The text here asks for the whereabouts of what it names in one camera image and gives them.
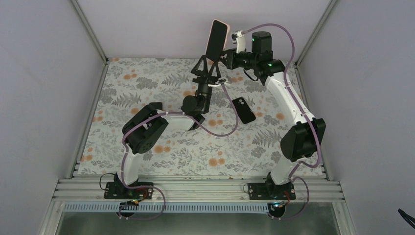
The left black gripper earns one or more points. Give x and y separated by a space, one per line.
207 79

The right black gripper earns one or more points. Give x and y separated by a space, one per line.
230 62

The black phone case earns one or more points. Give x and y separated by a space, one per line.
244 112

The magenta phone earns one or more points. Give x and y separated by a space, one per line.
156 105

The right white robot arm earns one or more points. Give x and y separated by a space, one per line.
301 145

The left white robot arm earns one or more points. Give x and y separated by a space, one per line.
144 129

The floral patterned table mat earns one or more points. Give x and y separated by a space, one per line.
224 142

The black object at edge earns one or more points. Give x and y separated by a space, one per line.
409 219

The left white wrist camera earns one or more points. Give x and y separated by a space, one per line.
219 83

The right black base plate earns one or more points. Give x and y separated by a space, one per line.
264 191

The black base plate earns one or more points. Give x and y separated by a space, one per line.
264 191
116 190

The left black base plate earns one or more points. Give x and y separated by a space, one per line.
116 190

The aluminium rail frame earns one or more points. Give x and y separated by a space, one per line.
221 186

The grey slotted cable duct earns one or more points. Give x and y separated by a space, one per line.
169 207

